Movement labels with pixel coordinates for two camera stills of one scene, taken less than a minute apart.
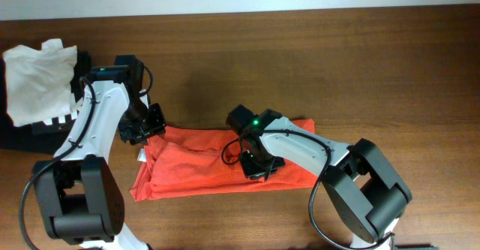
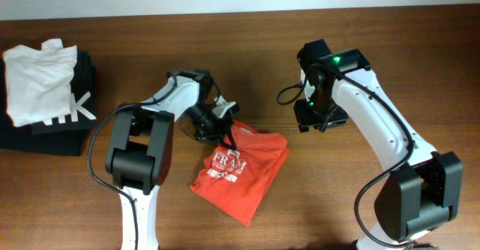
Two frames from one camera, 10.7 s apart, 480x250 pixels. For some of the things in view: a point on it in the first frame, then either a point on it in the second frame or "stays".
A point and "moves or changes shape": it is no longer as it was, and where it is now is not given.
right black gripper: [252, 170] to [304, 117]
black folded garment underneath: [22, 137] stays
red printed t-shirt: [205, 160] moves or changes shape
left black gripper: [157, 126] to [223, 125]
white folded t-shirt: [38, 82] stays
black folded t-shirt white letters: [63, 125] stays
